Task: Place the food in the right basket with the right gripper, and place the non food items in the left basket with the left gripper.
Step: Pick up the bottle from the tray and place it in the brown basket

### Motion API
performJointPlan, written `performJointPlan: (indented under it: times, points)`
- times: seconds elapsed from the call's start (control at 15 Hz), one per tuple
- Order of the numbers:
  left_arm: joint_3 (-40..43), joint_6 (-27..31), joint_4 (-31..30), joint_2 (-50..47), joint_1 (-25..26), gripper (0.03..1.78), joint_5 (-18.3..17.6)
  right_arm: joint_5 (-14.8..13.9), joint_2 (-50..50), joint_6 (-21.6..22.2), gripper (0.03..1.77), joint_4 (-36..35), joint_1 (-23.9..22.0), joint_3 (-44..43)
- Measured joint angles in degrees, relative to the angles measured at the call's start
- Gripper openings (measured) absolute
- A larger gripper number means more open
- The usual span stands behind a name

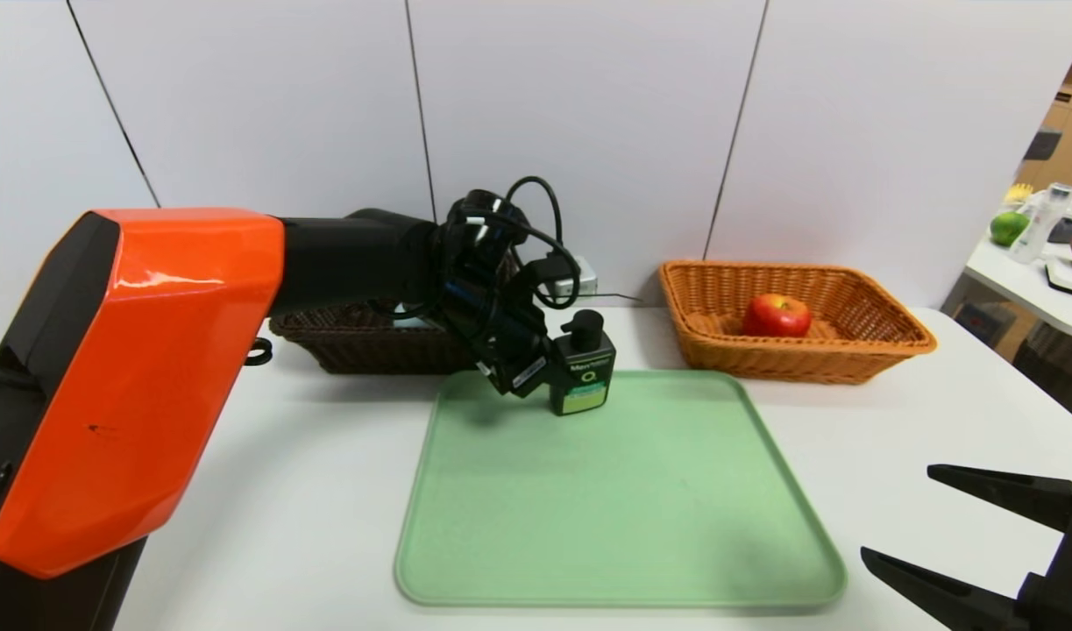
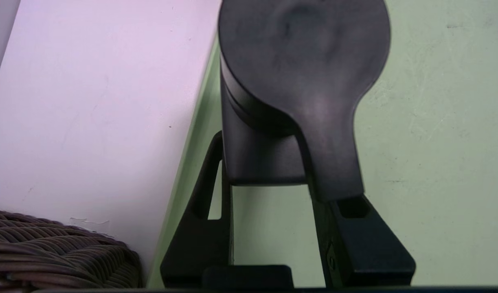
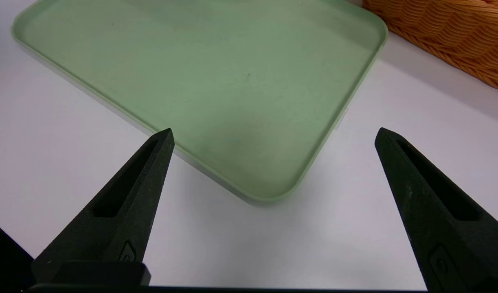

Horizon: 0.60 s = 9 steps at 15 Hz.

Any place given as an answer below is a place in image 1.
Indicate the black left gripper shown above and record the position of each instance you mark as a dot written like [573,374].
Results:
[526,372]

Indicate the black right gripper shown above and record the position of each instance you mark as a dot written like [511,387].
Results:
[1064,563]

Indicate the black pump bottle green label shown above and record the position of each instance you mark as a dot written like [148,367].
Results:
[585,368]

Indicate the red apple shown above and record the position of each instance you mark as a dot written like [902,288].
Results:
[777,317]

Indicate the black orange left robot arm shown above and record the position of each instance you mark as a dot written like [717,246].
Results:
[150,368]

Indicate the dark brown wicker basket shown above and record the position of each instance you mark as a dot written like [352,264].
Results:
[369,346]

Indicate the orange wicker basket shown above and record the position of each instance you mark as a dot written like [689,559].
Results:
[781,361]

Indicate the light green plastic tray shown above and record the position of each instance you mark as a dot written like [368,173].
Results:
[623,526]

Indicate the white side table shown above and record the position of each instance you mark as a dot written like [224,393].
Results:
[1018,285]

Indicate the black and white flat device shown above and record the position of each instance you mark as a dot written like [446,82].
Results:
[1070,280]

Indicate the green lime fruit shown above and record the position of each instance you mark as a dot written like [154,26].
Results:
[1009,230]

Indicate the clear plastic bottle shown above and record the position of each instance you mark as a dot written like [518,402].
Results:
[1037,228]

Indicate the yellow toy item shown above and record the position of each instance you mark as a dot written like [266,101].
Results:
[1018,194]

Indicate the wooden shelf unit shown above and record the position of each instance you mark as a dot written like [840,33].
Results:
[1070,149]

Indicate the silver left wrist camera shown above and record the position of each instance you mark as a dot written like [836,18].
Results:
[579,279]

